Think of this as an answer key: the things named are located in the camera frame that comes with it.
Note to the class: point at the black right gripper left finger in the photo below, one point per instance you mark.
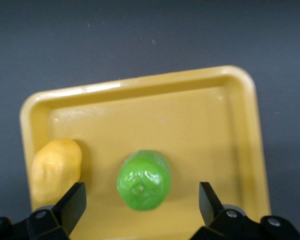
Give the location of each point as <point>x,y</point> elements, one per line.
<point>70,207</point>

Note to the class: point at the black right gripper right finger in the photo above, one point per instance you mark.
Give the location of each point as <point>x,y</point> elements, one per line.
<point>210,205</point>

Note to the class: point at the yellow toy potato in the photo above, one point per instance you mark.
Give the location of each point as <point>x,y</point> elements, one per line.
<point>55,165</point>

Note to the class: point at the yellow plastic tray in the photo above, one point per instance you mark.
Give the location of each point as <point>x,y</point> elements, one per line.
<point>165,125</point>

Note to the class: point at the green toy apple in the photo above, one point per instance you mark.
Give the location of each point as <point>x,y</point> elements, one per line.
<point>143,180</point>

